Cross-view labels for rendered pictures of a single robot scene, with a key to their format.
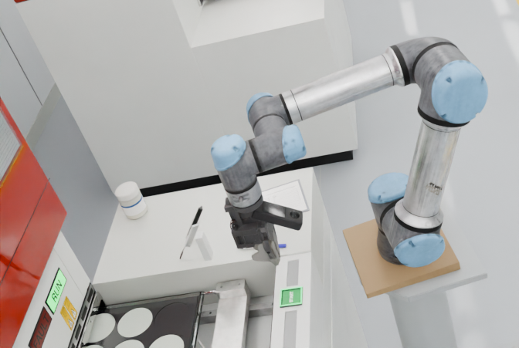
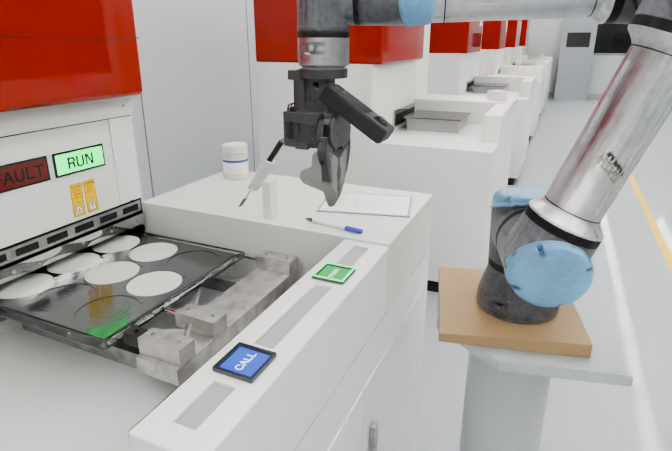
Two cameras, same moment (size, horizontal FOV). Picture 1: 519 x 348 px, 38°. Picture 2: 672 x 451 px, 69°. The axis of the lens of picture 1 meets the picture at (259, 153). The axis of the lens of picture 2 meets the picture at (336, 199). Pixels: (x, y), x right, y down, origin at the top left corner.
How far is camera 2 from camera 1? 112 cm
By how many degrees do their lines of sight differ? 18
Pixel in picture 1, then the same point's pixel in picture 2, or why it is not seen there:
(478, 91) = not seen: outside the picture
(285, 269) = (346, 250)
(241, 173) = not seen: outside the picture
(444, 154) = (653, 103)
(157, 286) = (203, 231)
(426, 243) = (565, 259)
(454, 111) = not seen: outside the picture
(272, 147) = not seen: outside the picture
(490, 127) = (613, 322)
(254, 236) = (312, 131)
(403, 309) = (480, 394)
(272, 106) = not seen: outside the picture
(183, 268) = (236, 216)
